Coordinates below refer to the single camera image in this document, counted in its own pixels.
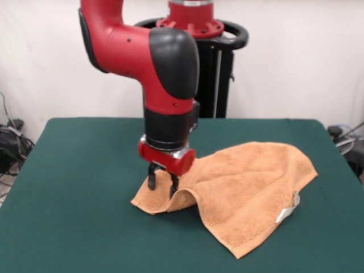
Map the dark green table cloth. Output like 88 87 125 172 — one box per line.
0 118 364 273

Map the black cable bundle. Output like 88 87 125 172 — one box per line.
0 90 36 183

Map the orange terry towel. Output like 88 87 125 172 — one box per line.
130 141 319 260

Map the black bulky object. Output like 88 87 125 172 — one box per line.
345 147 364 183

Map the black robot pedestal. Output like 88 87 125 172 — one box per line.
133 18 250 119

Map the grey round disc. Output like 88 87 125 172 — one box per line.
335 136 356 156

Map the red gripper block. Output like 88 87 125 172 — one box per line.
138 142 197 198

